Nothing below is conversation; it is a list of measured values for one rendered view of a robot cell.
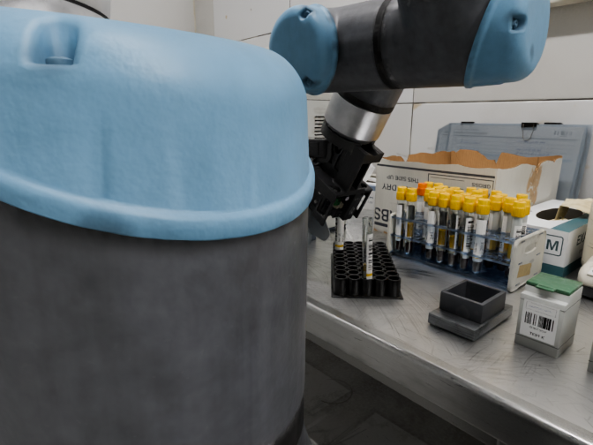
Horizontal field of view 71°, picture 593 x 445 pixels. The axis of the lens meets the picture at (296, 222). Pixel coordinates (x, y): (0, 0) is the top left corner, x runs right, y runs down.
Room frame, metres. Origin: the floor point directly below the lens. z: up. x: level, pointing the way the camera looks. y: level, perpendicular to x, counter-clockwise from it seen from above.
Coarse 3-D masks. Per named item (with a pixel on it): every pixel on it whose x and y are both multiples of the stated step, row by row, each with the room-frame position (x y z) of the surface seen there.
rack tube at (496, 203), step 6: (492, 198) 0.58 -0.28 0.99; (498, 198) 0.58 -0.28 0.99; (492, 204) 0.58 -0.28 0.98; (498, 204) 0.58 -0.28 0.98; (492, 210) 0.58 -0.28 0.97; (498, 210) 0.58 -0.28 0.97; (492, 216) 0.58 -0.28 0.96; (498, 216) 0.58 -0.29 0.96; (492, 222) 0.58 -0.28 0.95; (498, 222) 0.58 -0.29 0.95; (492, 228) 0.58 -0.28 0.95; (498, 228) 0.58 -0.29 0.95; (486, 240) 0.59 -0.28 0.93; (492, 240) 0.58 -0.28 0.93; (486, 246) 0.58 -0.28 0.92; (492, 246) 0.58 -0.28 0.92; (486, 252) 0.58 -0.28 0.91; (492, 258) 0.58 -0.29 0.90; (486, 264) 0.58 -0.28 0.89; (492, 264) 0.58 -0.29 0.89
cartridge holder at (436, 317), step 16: (448, 288) 0.45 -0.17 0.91; (464, 288) 0.47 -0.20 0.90; (480, 288) 0.46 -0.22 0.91; (448, 304) 0.43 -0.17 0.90; (464, 304) 0.42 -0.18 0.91; (480, 304) 0.40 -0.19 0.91; (496, 304) 0.42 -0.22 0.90; (432, 320) 0.42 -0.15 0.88; (448, 320) 0.41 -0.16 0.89; (464, 320) 0.41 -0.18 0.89; (480, 320) 0.40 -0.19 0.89; (496, 320) 0.42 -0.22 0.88; (464, 336) 0.40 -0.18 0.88
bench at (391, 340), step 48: (384, 240) 0.75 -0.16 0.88; (432, 288) 0.53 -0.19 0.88; (336, 336) 0.44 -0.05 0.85; (384, 336) 0.40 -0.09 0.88; (432, 336) 0.40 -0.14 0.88; (480, 336) 0.40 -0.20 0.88; (576, 336) 0.40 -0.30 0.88; (336, 384) 1.17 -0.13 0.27; (384, 384) 1.17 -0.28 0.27; (432, 384) 0.34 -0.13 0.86; (480, 384) 0.32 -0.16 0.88; (528, 384) 0.32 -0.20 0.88; (576, 384) 0.32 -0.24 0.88; (336, 432) 0.96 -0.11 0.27; (384, 432) 0.96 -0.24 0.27; (432, 432) 0.96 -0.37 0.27; (480, 432) 0.34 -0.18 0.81; (528, 432) 0.28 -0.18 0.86; (576, 432) 0.26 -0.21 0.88
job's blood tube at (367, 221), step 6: (366, 216) 0.51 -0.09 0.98; (366, 222) 0.50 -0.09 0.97; (366, 228) 0.50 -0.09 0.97; (366, 234) 0.50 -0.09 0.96; (366, 240) 0.50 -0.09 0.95; (366, 246) 0.50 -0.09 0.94; (366, 252) 0.50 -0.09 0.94; (366, 258) 0.50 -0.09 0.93; (366, 264) 0.50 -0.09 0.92; (366, 270) 0.50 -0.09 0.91; (366, 276) 0.50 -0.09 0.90
